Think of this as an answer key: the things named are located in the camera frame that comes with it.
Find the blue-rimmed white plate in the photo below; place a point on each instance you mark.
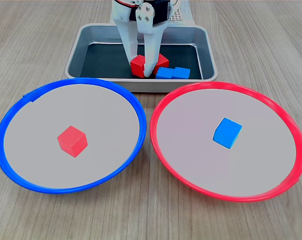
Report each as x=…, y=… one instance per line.
x=41, y=125

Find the red-rimmed white plate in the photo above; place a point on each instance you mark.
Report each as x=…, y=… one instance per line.
x=191, y=150

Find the blue cube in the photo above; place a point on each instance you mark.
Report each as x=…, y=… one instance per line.
x=164, y=73
x=181, y=73
x=227, y=133

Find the pale perforated base plate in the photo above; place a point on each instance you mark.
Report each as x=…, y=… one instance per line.
x=177, y=15

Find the black tray mat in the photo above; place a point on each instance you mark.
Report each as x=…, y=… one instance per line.
x=103, y=60

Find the red cube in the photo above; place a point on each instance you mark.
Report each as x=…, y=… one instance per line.
x=163, y=62
x=72, y=141
x=137, y=66

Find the steel tray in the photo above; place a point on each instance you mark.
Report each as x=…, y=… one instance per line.
x=208, y=65

